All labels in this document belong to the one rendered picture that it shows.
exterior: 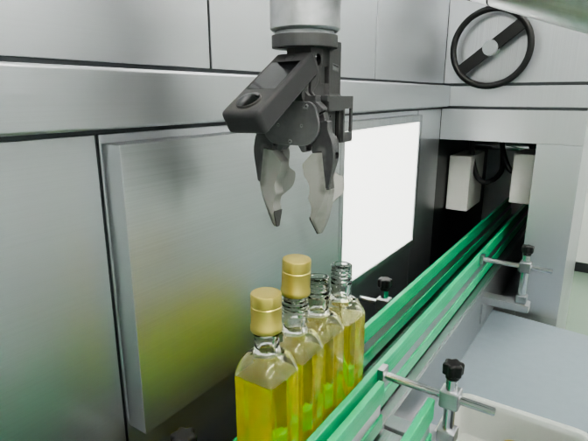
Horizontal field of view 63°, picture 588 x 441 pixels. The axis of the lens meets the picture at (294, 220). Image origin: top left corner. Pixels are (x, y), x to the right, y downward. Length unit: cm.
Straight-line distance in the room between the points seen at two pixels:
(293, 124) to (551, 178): 105
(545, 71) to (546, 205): 36
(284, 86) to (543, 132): 107
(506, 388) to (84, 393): 88
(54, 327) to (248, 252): 27
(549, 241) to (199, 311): 110
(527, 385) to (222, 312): 77
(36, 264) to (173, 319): 18
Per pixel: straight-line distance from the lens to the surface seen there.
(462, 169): 164
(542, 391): 122
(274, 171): 55
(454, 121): 151
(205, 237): 61
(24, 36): 51
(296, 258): 56
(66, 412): 60
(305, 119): 51
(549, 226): 150
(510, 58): 148
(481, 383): 120
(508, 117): 148
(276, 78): 49
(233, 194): 64
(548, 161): 147
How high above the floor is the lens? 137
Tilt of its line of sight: 15 degrees down
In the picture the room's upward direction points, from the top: straight up
